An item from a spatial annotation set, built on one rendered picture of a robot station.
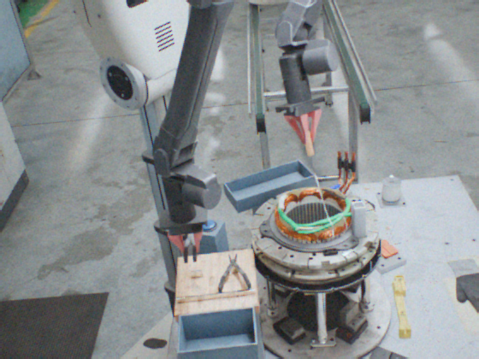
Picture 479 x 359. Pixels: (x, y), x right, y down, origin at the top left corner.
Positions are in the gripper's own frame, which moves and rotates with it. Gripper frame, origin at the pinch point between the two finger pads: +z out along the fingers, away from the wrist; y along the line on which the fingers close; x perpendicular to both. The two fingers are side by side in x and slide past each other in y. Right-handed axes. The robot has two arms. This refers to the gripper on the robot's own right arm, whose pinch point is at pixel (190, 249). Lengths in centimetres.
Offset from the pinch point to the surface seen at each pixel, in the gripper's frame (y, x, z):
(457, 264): 72, 27, 40
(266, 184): 20, 46, 15
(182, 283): -3.9, 2.6, 11.9
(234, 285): 8.4, -0.3, 12.0
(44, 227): -109, 187, 114
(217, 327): 3.5, -8.0, 17.1
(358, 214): 39.2, 7.1, 2.1
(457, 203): 83, 58, 40
